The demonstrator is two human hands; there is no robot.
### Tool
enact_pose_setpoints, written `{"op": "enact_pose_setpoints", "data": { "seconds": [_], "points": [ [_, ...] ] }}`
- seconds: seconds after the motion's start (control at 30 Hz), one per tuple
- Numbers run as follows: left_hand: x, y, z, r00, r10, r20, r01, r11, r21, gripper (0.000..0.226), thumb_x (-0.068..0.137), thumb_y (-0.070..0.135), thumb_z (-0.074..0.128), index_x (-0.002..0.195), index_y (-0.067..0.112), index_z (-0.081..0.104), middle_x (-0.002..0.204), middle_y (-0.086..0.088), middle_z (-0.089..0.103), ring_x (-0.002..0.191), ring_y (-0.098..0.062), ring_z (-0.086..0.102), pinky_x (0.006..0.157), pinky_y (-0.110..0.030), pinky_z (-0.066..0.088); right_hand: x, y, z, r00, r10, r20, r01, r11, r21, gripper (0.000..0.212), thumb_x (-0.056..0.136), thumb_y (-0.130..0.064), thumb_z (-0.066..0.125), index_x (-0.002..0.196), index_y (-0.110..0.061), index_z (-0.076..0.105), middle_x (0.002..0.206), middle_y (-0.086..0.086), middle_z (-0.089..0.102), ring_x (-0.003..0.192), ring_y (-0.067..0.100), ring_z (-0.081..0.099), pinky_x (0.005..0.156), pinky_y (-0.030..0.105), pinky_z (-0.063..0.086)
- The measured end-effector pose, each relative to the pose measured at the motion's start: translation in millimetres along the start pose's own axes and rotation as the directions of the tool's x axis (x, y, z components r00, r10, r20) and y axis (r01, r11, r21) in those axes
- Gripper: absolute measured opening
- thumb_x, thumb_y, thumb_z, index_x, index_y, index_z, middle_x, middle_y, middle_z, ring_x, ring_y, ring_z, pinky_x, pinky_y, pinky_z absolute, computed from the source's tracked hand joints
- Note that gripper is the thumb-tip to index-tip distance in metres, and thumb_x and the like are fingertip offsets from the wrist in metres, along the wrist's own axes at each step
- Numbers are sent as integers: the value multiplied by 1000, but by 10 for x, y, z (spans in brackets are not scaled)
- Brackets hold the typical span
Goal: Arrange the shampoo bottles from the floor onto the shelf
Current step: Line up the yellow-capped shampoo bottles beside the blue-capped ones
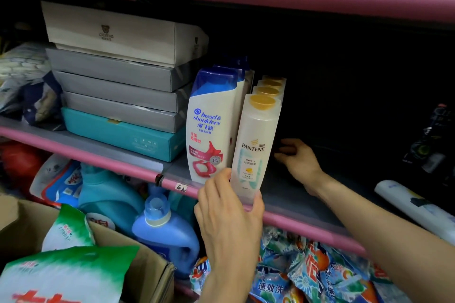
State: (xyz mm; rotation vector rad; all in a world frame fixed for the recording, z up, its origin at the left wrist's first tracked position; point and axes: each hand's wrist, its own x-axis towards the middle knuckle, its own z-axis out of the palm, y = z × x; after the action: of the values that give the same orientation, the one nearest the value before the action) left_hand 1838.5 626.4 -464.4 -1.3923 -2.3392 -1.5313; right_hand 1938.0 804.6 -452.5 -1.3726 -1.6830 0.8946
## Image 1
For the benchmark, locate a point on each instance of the blue white refill pouch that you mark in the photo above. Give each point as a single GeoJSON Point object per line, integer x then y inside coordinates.
{"type": "Point", "coordinates": [57, 180]}

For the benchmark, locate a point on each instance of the person's right hand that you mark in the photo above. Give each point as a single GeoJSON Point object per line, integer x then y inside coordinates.
{"type": "Point", "coordinates": [302, 166]}

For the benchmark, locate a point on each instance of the beige flat cardboard box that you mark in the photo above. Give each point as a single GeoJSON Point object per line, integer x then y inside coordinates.
{"type": "Point", "coordinates": [117, 34]}

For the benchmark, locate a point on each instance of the person's left thumb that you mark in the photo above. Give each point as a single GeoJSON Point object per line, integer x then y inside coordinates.
{"type": "Point", "coordinates": [258, 205]}

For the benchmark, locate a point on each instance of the white blue-cap shampoo bottle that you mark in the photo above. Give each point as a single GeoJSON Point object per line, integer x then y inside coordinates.
{"type": "Point", "coordinates": [241, 100]}
{"type": "Point", "coordinates": [209, 128]}

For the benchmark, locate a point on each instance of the red plastic bag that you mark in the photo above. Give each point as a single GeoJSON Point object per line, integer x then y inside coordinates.
{"type": "Point", "coordinates": [19, 164]}

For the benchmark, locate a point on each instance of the person's left forearm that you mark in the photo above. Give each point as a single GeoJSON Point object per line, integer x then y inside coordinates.
{"type": "Point", "coordinates": [229, 288]}

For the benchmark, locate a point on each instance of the teal detergent bottle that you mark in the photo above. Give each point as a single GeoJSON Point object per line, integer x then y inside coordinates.
{"type": "Point", "coordinates": [106, 196]}

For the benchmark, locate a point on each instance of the blue detergent bottle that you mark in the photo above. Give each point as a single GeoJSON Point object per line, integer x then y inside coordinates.
{"type": "Point", "coordinates": [167, 235]}

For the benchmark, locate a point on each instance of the large green white detergent bag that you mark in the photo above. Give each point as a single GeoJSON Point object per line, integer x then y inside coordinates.
{"type": "Point", "coordinates": [67, 274]}

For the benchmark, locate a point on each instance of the white tube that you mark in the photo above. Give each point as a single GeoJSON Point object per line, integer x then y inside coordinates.
{"type": "Point", "coordinates": [416, 207]}

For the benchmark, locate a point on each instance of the person's right forearm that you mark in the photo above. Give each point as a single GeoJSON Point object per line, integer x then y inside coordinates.
{"type": "Point", "coordinates": [384, 239]}

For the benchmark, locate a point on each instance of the teal flat box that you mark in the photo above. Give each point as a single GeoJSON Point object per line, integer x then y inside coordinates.
{"type": "Point", "coordinates": [121, 134]}

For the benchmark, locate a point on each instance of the small green white detergent bag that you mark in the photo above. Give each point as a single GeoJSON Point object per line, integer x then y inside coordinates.
{"type": "Point", "coordinates": [67, 230]}

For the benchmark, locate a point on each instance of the person's right fingers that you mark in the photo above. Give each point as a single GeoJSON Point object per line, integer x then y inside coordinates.
{"type": "Point", "coordinates": [287, 152]}

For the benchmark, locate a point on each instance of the person's left hand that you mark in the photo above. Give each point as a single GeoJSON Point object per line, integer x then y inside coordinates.
{"type": "Point", "coordinates": [229, 228]}

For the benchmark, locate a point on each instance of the grey flat box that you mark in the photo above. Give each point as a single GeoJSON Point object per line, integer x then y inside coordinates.
{"type": "Point", "coordinates": [113, 70]}
{"type": "Point", "coordinates": [124, 112]}
{"type": "Point", "coordinates": [121, 92]}

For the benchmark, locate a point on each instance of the brown cardboard box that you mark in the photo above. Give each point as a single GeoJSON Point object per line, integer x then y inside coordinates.
{"type": "Point", "coordinates": [142, 267]}

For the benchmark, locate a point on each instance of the pile of colourful detergent packets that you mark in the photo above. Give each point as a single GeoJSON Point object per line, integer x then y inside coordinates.
{"type": "Point", "coordinates": [302, 274]}

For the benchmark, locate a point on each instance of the patterned fabric bag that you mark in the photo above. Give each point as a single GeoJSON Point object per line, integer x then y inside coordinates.
{"type": "Point", "coordinates": [26, 82]}

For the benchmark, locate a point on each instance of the dark spray bottle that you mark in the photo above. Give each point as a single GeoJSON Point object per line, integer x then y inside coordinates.
{"type": "Point", "coordinates": [430, 139]}

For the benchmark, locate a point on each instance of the white price label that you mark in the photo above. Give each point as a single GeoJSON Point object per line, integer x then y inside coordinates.
{"type": "Point", "coordinates": [180, 187]}

